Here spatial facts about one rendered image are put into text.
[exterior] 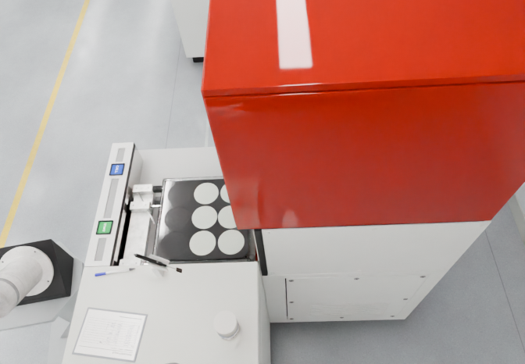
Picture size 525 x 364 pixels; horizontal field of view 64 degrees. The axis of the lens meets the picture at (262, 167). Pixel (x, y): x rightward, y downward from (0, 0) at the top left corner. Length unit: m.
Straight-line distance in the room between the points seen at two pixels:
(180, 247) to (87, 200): 1.47
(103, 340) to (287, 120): 1.00
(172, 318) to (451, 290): 1.64
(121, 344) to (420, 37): 1.23
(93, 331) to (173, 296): 0.27
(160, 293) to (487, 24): 1.22
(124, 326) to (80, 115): 2.24
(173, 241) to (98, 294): 0.31
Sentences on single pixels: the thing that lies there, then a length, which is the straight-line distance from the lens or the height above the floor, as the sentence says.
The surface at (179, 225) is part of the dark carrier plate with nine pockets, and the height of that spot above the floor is 0.90.
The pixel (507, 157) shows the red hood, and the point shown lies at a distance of 1.10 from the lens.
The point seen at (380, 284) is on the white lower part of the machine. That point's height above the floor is 0.67.
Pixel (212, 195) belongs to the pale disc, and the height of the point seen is 0.90.
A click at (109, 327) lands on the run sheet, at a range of 1.55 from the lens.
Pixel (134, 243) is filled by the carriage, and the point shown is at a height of 0.88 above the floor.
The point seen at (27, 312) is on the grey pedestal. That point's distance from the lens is 1.88.
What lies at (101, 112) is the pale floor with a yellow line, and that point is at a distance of 3.46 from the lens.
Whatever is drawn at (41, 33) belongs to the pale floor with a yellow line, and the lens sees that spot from 4.43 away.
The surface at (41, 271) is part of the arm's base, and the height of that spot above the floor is 0.94.
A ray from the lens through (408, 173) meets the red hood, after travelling 1.06.
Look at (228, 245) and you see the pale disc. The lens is 1.61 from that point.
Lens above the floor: 2.37
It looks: 56 degrees down
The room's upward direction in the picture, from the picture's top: 6 degrees counter-clockwise
